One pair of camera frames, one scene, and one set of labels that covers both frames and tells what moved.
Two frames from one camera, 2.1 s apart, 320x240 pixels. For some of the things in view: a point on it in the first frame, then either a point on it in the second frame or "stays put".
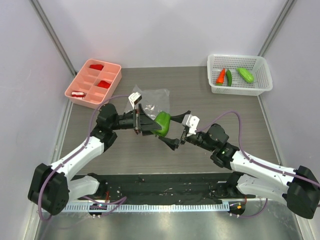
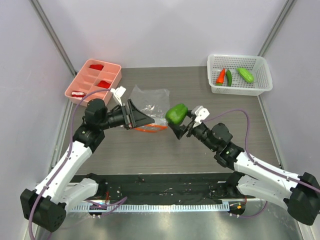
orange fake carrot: (220, 79) stays put
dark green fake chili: (229, 77) stays put
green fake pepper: (163, 118) -> (177, 114)
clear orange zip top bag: (153, 100) stays put
